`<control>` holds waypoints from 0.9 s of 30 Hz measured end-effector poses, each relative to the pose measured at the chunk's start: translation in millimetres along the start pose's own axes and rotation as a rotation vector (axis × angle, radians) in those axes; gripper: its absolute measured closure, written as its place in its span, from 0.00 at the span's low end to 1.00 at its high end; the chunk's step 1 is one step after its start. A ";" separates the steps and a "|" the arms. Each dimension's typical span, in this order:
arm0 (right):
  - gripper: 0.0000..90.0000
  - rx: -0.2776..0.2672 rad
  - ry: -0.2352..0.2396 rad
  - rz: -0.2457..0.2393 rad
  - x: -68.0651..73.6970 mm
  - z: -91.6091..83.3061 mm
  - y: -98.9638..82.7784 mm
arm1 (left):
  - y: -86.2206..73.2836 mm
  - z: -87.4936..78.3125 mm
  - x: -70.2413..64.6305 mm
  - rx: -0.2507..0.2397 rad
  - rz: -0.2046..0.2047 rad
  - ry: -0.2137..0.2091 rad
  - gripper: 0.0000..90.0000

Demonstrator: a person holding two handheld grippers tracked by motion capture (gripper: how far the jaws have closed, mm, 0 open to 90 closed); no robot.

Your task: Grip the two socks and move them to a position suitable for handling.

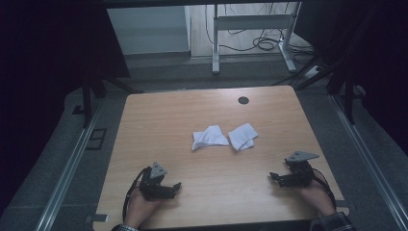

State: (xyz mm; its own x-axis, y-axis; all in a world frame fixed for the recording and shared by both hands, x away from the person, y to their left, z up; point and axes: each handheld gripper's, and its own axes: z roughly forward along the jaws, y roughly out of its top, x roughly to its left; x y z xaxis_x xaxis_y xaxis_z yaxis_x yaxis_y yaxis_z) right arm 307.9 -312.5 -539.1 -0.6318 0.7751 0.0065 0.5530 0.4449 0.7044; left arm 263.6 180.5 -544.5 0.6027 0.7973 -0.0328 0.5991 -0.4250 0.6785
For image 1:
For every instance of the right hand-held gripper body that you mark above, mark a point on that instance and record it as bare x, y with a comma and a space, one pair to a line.
301, 173

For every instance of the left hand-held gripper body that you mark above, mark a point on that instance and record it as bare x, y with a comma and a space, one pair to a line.
152, 186

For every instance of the white sock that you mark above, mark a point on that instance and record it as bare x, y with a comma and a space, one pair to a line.
242, 136
210, 137

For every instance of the person's left hand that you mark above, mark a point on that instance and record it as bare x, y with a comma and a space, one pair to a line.
138, 208

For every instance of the person's right hand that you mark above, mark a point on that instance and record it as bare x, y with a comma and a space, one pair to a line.
319, 199

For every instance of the person's left plaid sleeve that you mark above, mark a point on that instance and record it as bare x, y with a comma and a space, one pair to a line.
123, 228

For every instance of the person's plaid sleeve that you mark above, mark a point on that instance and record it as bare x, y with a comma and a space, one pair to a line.
123, 228
335, 223

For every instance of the person's right plaid sleeve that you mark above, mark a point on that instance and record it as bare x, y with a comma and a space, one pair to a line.
335, 223

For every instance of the black round table grommet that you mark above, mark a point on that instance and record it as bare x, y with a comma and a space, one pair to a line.
243, 100

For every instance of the black metal stand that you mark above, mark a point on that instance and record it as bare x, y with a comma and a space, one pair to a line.
349, 102
86, 102

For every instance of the white power strip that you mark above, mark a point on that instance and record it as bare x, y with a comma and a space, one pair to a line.
312, 71

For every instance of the dark curtain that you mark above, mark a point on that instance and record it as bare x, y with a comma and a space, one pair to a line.
378, 64

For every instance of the pale grey panel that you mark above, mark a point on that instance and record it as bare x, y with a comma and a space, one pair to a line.
147, 30

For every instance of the aluminium rail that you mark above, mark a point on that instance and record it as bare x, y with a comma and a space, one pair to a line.
65, 179
369, 160

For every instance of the black floor frame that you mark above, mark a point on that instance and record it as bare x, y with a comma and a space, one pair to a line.
96, 139

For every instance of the white metal desk frame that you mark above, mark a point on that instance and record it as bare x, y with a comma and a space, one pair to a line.
253, 21

